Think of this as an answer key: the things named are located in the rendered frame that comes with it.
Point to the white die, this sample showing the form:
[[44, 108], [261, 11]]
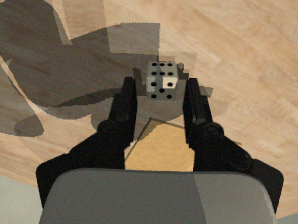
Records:
[[162, 81]]

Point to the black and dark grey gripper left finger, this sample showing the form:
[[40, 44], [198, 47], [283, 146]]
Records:
[[103, 149]]

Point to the tan flat mat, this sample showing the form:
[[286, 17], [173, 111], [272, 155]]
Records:
[[161, 147]]

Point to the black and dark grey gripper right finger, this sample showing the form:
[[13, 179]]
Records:
[[216, 148]]

